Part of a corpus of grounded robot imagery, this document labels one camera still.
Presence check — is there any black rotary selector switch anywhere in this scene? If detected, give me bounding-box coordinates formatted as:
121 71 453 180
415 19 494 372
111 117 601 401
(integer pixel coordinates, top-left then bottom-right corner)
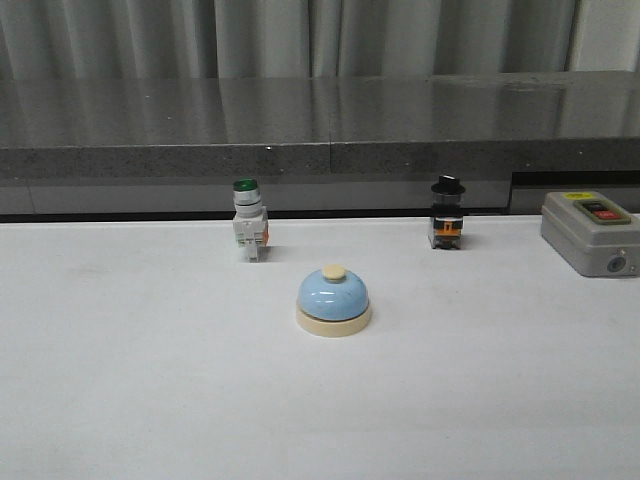
428 175 466 250

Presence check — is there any grey start-stop switch box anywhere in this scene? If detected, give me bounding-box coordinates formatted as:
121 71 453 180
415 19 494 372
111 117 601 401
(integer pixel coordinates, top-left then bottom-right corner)
541 191 639 278

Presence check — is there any green pushbutton switch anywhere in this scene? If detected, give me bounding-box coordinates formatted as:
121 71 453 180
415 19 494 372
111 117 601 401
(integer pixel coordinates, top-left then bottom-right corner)
233 178 269 262

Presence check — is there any blue and cream desk bell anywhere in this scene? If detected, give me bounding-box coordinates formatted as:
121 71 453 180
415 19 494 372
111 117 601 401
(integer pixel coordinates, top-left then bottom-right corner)
296 264 373 338

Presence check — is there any grey stone counter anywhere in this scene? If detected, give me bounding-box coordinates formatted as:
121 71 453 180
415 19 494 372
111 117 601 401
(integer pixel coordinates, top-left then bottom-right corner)
1 72 639 217

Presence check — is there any grey pleated curtain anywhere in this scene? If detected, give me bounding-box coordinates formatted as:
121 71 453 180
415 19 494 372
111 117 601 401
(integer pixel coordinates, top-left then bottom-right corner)
1 1 579 80

